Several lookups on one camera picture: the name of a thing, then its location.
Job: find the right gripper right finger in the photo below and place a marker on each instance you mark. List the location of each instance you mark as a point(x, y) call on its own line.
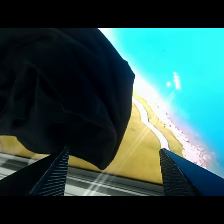
point(186, 178)

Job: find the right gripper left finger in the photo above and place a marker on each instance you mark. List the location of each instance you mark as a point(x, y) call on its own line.
point(43, 181)

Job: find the black garment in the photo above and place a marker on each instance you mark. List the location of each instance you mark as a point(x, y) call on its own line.
point(63, 90)

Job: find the silver frame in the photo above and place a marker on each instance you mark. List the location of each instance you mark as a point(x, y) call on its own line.
point(106, 186)

